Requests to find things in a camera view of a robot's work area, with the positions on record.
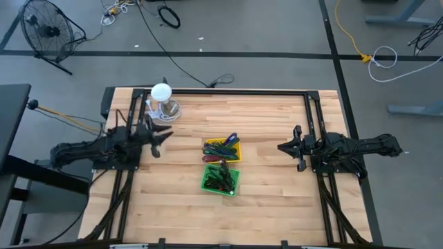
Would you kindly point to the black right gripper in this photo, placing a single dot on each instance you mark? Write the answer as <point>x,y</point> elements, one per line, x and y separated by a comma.
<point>306,145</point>

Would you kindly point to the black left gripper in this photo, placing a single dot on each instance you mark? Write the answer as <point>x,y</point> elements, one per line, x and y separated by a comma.
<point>145,136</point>

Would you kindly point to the green plastic basket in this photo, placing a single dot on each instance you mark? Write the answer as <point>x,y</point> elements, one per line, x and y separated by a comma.
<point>236,176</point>

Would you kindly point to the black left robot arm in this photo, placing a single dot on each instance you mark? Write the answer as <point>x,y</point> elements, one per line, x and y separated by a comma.
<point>86,150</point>

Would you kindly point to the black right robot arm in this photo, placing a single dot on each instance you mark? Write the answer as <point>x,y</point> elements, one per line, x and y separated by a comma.
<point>363,147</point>

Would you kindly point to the white dome table lamp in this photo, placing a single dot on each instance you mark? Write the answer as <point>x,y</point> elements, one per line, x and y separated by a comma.
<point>161,92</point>

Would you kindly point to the yellow plastic basket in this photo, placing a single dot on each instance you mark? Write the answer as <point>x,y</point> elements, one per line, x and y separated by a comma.
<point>239,154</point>

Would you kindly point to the grey desk leg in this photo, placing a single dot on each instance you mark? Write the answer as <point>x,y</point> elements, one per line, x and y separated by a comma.
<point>415,110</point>
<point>398,19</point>

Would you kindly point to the wooden stick black knob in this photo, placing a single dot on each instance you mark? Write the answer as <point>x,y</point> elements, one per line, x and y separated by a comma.
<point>33,104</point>

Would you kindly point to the black side desk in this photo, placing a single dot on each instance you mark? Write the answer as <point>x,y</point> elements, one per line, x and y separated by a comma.
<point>14,114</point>

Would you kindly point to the black floor fan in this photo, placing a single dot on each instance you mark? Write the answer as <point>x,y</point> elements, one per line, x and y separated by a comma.
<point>48,31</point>

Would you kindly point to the black aluminium table frame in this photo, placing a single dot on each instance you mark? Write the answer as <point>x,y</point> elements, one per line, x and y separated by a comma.
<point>225,92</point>

